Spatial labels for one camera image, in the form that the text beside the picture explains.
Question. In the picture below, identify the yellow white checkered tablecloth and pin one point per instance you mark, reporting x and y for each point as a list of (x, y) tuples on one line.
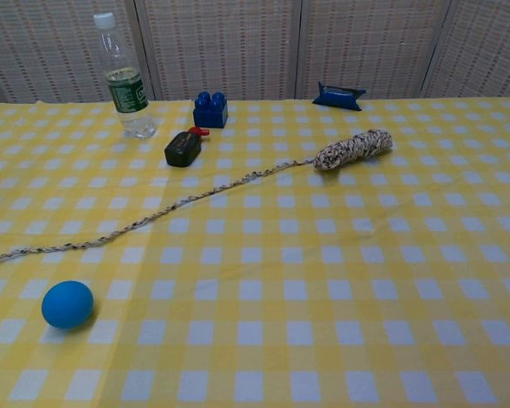
[(280, 255)]

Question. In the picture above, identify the small black red-capped bottle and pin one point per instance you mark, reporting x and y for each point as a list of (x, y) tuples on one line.
[(182, 151)]

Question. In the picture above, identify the blue toy building block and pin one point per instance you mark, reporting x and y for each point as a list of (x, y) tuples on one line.
[(210, 112)]

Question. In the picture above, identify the blue foil packet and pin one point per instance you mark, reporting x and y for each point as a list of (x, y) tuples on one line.
[(338, 98)]

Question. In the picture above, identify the woven bamboo folding screen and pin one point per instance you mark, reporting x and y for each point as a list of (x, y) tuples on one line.
[(221, 42)]

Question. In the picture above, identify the clear plastic water bottle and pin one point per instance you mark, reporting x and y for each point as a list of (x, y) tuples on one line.
[(127, 98)]

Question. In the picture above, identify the blue rubber ball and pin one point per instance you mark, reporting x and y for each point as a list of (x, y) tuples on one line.
[(67, 304)]

